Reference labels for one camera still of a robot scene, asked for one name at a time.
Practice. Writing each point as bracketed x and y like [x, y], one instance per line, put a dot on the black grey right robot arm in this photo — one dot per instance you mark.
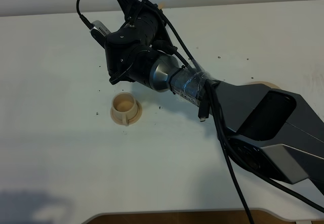
[269, 132]

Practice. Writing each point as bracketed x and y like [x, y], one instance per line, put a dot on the near beige saucer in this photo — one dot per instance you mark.
[126, 112]

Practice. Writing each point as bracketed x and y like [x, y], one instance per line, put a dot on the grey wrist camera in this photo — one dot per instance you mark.
[99, 32]

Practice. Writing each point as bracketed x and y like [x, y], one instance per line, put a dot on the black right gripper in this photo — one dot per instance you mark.
[143, 33]

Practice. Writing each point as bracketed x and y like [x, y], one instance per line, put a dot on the near beige teacup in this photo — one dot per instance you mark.
[123, 97]

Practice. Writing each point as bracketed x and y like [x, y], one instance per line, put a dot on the round beige teapot coaster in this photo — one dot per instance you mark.
[269, 84]

